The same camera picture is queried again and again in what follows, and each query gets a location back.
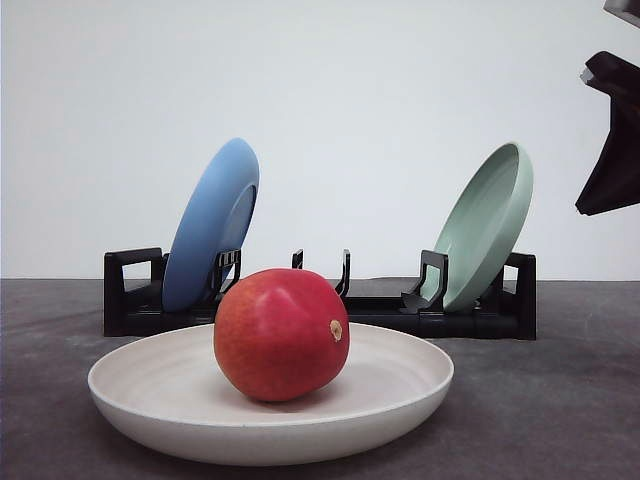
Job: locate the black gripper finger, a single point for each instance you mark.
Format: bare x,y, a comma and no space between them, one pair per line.
616,182

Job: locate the red pomegranate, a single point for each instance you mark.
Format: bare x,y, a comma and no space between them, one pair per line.
282,334

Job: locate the white plate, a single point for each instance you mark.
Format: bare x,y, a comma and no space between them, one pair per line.
168,393

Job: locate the green plate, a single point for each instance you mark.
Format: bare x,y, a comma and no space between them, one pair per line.
481,226

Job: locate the blue plate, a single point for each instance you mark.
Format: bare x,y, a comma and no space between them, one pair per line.
215,218

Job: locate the black dish rack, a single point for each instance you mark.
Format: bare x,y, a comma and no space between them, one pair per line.
135,297

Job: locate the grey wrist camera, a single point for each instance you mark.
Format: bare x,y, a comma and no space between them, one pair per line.
625,10

